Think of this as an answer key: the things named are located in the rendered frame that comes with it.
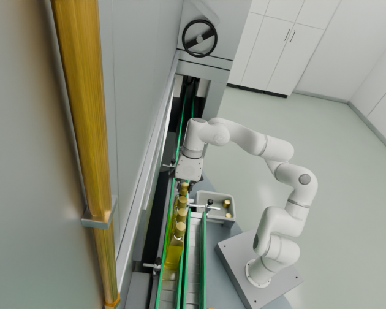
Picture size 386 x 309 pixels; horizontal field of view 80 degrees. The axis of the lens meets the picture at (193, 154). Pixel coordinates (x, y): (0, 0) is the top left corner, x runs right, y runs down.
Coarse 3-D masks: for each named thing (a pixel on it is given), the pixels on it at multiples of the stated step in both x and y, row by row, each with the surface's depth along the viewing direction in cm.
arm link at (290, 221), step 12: (288, 204) 90; (264, 216) 90; (276, 216) 87; (288, 216) 88; (300, 216) 87; (264, 228) 88; (276, 228) 88; (288, 228) 87; (300, 228) 87; (264, 240) 87; (264, 252) 88
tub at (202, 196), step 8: (200, 192) 137; (208, 192) 137; (200, 200) 140; (216, 200) 141; (224, 200) 141; (232, 200) 136; (200, 208) 136; (224, 208) 139; (232, 208) 133; (208, 216) 125; (216, 216) 126; (224, 216) 135; (232, 216) 130
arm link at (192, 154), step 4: (180, 148) 85; (184, 148) 84; (184, 152) 84; (188, 152) 83; (192, 152) 83; (196, 152) 83; (200, 152) 84; (188, 156) 84; (192, 156) 83; (196, 156) 84; (200, 156) 85
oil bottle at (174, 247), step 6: (174, 234) 86; (168, 240) 90; (174, 240) 84; (180, 240) 85; (168, 246) 86; (174, 246) 86; (180, 246) 85; (168, 252) 89; (174, 252) 88; (180, 252) 88; (168, 258) 92; (174, 258) 92; (168, 264) 96; (174, 264) 96
